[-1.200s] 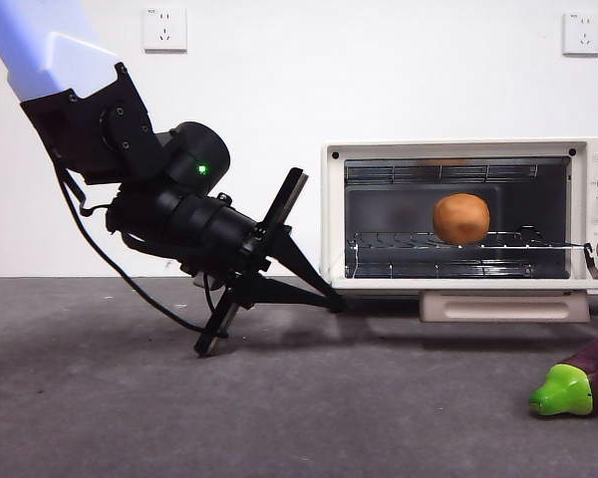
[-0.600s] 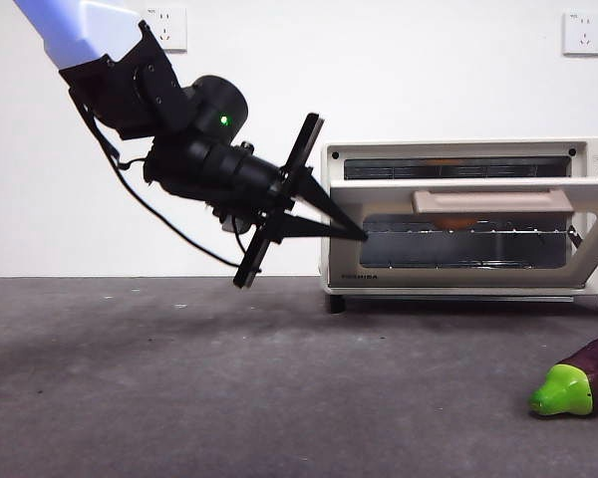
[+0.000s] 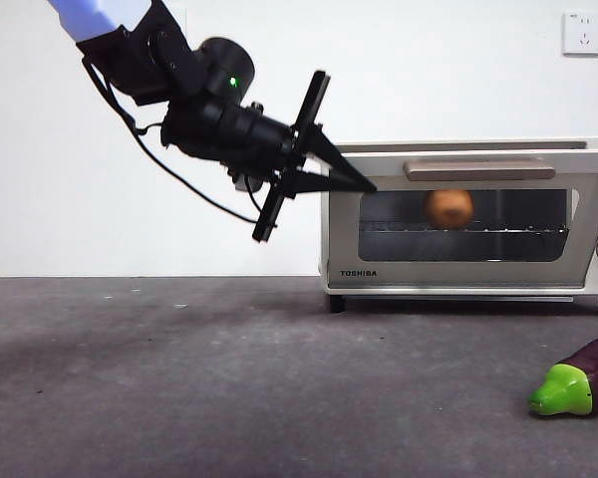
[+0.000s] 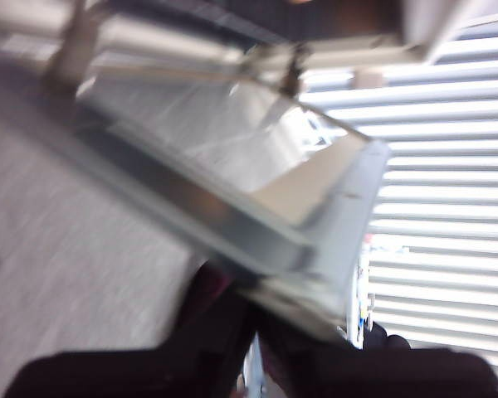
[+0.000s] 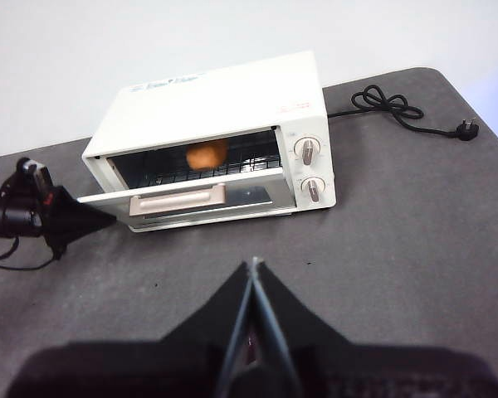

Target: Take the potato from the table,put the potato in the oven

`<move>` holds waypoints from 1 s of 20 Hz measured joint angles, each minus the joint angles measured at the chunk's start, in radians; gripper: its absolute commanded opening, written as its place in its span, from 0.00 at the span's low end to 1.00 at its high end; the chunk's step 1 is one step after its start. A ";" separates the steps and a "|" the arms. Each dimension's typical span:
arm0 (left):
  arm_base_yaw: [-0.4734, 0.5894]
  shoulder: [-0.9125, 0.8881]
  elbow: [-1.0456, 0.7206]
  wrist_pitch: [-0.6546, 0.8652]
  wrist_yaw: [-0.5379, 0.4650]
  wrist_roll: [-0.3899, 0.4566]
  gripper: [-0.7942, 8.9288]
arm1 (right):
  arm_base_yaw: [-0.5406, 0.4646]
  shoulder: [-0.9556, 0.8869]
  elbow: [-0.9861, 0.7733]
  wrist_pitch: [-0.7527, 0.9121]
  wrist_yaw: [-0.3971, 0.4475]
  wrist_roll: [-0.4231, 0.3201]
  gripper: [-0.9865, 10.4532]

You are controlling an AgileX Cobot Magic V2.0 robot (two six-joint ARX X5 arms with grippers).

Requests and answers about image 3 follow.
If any glass oven door beige handle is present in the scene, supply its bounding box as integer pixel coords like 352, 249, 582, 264
327, 148, 598, 290

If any brown potato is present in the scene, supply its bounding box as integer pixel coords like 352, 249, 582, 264
423, 187, 474, 230

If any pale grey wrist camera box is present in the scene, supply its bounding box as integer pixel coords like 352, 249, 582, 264
230, 170, 254, 194

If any black camera cable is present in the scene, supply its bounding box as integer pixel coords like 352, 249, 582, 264
82, 57, 263, 225

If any metal wire oven rack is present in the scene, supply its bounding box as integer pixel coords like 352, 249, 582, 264
359, 221, 572, 235

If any white wall socket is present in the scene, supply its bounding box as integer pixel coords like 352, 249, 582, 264
562, 12, 598, 58

